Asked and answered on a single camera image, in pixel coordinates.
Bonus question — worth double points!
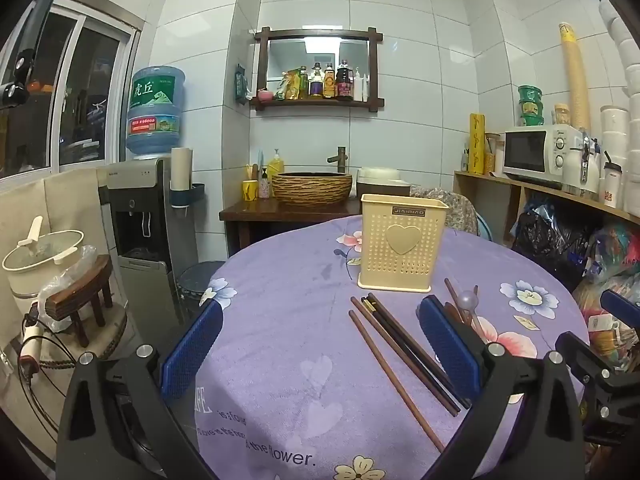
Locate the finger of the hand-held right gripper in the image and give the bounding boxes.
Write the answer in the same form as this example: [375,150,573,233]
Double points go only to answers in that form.
[600,289,640,321]
[555,331,640,397]

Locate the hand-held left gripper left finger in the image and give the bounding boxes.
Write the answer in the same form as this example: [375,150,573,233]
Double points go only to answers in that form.
[56,301,224,480]

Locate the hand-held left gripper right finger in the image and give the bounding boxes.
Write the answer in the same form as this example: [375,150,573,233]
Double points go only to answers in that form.
[418,295,586,480]

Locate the black chopstick gold patterned band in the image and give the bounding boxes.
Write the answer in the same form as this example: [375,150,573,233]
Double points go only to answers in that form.
[361,295,463,412]

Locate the brown wooden chopstick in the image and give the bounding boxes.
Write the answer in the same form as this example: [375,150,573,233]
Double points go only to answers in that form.
[350,296,460,417]
[348,310,446,453]

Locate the cream plastic utensil holder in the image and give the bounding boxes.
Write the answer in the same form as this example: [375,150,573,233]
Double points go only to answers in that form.
[357,193,447,294]

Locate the pile of colourful bags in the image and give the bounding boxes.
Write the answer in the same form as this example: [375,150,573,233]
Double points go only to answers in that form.
[572,220,640,361]

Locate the clear plastic spoon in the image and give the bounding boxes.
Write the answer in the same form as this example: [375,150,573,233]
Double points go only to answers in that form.
[459,290,480,331]

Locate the round blue stool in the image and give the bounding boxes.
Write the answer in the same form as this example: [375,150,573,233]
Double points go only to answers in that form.
[177,260,226,306]

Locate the black plastic bag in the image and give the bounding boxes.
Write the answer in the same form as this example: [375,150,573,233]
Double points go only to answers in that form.
[511,202,601,286]

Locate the purple floral tablecloth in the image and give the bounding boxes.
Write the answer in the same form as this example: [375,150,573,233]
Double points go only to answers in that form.
[192,212,588,480]

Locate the white tumbler black lid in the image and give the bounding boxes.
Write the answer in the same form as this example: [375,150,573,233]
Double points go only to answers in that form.
[602,161,623,208]

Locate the small dark wooden stool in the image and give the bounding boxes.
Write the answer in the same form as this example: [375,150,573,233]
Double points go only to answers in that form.
[45,255,115,348]

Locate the chair with floral cloth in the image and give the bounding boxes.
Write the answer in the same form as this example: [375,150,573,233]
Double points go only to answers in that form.
[410,187,483,237]

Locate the dark wooden washstand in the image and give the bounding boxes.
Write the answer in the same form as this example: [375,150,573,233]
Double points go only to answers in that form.
[219,195,363,261]

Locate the clear plastic bag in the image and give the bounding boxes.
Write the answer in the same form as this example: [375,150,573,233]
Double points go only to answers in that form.
[37,245,98,311]

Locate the blue cup holder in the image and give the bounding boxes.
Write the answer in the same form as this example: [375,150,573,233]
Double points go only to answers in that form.
[169,183,206,209]

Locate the wooden shelf unit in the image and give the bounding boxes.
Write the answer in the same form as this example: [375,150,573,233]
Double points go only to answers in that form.
[452,170,640,251]

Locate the grey water dispenser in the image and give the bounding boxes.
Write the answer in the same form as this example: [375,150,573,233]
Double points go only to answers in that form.
[98,156,177,336]

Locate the white brown rice cooker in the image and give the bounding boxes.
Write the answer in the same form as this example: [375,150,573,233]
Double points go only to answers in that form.
[356,166,412,198]

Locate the white microwave oven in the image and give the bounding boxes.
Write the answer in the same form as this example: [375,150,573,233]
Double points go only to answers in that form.
[502,124,586,183]

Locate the stacks of white paper cups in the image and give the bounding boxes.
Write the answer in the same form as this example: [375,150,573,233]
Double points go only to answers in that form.
[597,0,640,211]

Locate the white pot with lid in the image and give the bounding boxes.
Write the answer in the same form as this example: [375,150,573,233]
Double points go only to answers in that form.
[2,216,86,313]

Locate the white paper cup stack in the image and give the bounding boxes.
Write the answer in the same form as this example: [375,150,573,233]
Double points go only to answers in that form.
[170,147,195,196]

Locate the woven pattern wash basin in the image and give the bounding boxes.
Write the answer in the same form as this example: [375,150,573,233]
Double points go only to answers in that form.
[271,171,354,207]

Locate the yellow soap pump bottle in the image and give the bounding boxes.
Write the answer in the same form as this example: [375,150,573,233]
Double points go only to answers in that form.
[267,149,286,183]

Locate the tall yellow box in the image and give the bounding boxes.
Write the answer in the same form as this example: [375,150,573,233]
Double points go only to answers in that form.
[467,113,486,175]

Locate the bamboo style faucet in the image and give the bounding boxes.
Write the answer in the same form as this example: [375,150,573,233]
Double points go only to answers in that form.
[327,146,349,174]

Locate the tall tan paper cup stack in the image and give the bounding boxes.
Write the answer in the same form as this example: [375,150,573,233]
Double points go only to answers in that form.
[558,22,592,131]

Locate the blue water bottle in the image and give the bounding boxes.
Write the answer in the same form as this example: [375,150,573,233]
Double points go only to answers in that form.
[125,65,187,160]

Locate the green hanging packet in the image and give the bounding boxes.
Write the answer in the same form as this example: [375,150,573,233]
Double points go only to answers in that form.
[234,64,253,106]

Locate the yellow green snack packet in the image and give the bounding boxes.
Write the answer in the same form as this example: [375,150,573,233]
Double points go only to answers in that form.
[275,67,309,102]

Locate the dark soy sauce bottle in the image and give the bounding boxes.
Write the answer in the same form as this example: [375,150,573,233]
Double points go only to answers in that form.
[335,60,354,101]

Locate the sliding glass window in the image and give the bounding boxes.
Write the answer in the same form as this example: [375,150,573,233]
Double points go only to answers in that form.
[0,0,143,181]

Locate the black mounted device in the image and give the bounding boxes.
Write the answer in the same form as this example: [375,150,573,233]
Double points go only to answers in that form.
[0,47,38,108]

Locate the wooden framed mirror shelf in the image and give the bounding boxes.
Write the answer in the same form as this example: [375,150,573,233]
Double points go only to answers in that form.
[250,26,385,113]

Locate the black chopstick thin gold ring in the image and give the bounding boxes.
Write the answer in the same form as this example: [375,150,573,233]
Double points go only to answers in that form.
[368,292,472,409]

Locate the white plug with cable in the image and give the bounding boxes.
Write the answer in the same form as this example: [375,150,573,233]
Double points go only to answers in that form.
[20,305,51,376]

